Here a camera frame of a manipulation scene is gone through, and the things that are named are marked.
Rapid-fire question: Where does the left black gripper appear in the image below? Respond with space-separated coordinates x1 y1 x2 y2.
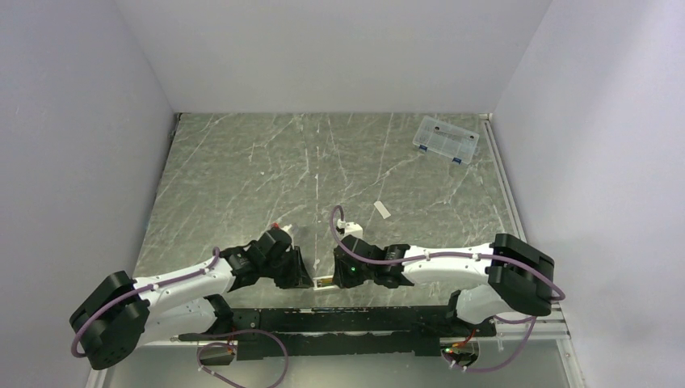
262 245 313 289

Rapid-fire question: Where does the white remote control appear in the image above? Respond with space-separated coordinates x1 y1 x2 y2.
313 276 338 292

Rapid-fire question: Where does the white battery compartment cover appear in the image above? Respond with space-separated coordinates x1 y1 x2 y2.
373 200 391 219

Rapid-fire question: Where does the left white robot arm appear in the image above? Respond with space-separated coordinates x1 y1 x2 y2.
69 227 314 370

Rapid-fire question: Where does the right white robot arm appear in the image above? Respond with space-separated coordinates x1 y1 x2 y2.
333 234 564 335

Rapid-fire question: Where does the clear plastic organizer box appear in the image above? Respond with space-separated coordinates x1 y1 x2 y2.
412 116 480 165

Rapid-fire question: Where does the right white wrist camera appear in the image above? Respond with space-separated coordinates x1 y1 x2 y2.
335 219 364 239

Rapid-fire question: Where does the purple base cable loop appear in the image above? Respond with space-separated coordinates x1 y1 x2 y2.
196 327 291 388

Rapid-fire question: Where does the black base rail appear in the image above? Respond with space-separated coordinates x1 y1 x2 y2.
179 305 498 361

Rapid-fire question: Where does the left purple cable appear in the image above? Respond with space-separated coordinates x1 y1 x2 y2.
70 246 221 359

